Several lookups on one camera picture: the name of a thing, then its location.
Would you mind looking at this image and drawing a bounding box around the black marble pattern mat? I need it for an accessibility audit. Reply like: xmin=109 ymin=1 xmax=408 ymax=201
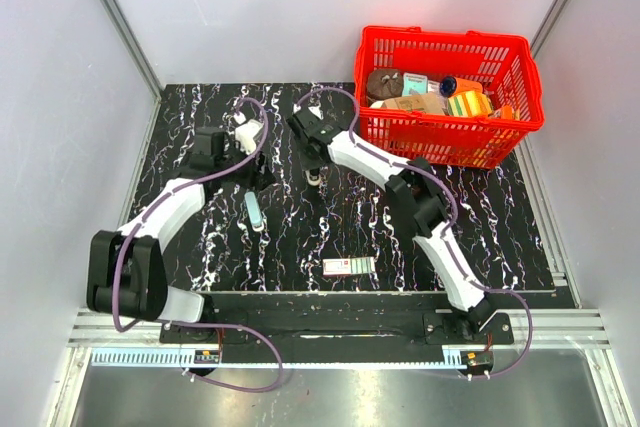
xmin=128 ymin=83 xmax=553 ymax=291

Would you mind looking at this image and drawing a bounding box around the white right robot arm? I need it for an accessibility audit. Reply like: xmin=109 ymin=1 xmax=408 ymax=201
xmin=287 ymin=108 xmax=496 ymax=343

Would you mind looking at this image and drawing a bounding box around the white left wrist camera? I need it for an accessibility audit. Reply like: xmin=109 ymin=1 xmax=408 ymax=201
xmin=233 ymin=113 xmax=264 ymax=155

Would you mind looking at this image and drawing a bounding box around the red staple box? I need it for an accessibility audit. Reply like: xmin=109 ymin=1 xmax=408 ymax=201
xmin=322 ymin=257 xmax=375 ymax=277

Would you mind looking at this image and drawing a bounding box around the green yellow striped box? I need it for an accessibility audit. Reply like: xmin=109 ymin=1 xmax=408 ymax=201
xmin=447 ymin=91 xmax=494 ymax=118

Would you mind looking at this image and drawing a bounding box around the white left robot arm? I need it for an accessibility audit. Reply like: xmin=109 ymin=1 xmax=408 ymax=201
xmin=86 ymin=120 xmax=274 ymax=343

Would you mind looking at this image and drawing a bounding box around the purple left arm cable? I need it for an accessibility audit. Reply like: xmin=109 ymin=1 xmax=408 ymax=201
xmin=112 ymin=97 xmax=285 ymax=393

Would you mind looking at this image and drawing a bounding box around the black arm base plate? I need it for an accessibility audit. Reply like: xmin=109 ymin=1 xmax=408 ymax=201
xmin=204 ymin=292 xmax=514 ymax=347

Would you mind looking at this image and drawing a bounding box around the cream metal stapler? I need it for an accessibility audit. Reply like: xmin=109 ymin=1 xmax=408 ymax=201
xmin=305 ymin=168 xmax=322 ymax=187

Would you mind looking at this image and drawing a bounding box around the orange packet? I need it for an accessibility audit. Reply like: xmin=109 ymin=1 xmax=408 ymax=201
xmin=491 ymin=104 xmax=520 ymax=121

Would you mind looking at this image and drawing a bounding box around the aluminium frame rail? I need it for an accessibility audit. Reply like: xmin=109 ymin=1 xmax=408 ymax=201
xmin=68 ymin=309 xmax=610 ymax=370

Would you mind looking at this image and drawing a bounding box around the brown cardboard box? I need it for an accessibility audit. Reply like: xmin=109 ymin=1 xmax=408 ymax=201
xmin=371 ymin=93 xmax=447 ymax=115

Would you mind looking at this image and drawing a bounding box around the blue cap bottle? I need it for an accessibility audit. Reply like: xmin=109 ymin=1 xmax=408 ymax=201
xmin=439 ymin=76 xmax=484 ymax=98

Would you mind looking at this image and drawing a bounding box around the teal white small box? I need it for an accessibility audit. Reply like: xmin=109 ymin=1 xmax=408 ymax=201
xmin=402 ymin=72 xmax=429 ymax=97

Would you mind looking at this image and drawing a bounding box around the brown round bun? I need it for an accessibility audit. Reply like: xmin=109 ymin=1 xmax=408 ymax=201
xmin=366 ymin=68 xmax=404 ymax=102

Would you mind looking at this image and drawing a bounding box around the red plastic shopping basket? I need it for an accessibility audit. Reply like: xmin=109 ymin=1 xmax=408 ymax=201
xmin=354 ymin=26 xmax=545 ymax=169

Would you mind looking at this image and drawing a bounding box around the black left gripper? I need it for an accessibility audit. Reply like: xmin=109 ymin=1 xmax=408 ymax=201
xmin=216 ymin=138 xmax=276 ymax=193

